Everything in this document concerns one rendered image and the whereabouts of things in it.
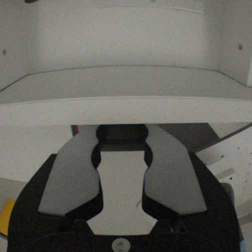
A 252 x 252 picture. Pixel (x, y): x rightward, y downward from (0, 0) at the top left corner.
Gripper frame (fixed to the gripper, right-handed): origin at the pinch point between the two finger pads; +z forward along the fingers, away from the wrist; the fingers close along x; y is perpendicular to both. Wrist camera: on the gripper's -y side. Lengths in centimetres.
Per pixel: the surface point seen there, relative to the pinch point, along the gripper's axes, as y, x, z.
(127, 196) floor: 147, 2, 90
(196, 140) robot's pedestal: 24.3, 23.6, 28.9
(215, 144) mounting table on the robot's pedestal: 14.5, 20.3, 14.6
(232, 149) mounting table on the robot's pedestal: 16.4, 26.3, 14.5
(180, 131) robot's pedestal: 25.7, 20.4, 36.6
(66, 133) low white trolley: 10.7, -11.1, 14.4
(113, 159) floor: 90, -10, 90
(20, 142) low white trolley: 13.1, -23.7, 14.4
